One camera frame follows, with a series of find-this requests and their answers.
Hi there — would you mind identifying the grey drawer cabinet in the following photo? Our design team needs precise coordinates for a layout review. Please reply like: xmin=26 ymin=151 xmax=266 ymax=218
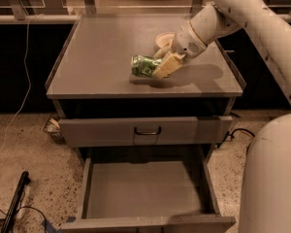
xmin=47 ymin=14 xmax=245 ymax=163

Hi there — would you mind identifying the white bowl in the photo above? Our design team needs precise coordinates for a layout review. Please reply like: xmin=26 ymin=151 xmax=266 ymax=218
xmin=154 ymin=32 xmax=175 ymax=51

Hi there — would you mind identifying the black bar on floor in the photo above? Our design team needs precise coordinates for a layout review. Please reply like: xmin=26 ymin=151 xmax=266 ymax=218
xmin=0 ymin=171 xmax=30 ymax=233

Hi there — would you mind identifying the blue tape piece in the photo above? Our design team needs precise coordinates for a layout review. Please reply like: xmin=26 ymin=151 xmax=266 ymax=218
xmin=41 ymin=216 xmax=76 ymax=233

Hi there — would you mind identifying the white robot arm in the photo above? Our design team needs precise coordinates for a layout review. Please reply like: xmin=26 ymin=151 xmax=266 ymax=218
xmin=153 ymin=0 xmax=291 ymax=233

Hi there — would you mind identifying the white hanging cable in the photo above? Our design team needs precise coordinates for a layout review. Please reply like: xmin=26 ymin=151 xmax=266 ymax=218
xmin=0 ymin=14 xmax=43 ymax=157

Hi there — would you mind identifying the open grey middle drawer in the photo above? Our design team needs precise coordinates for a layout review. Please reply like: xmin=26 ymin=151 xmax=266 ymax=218
xmin=62 ymin=152 xmax=236 ymax=233

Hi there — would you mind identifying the grey top drawer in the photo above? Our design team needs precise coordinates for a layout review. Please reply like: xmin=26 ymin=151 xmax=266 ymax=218
xmin=59 ymin=116 xmax=233 ymax=148

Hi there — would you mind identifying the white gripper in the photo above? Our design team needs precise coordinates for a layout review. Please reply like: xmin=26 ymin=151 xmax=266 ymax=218
xmin=152 ymin=22 xmax=207 ymax=79

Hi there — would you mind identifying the thin black cable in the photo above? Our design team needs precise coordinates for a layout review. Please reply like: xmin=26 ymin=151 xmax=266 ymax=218
xmin=0 ymin=196 xmax=49 ymax=233

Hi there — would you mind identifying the green soda can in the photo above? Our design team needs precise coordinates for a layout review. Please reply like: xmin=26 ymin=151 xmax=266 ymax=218
xmin=131 ymin=54 xmax=161 ymax=78

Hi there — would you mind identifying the black drawer handle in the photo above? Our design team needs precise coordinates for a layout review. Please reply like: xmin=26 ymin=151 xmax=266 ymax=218
xmin=134 ymin=126 xmax=162 ymax=136

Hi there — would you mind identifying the black floor cable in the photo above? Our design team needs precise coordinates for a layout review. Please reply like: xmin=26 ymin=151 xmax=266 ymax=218
xmin=220 ymin=127 xmax=256 ymax=148

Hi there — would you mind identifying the wire basket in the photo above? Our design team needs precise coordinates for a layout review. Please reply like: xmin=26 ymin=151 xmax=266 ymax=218
xmin=43 ymin=114 xmax=66 ymax=145

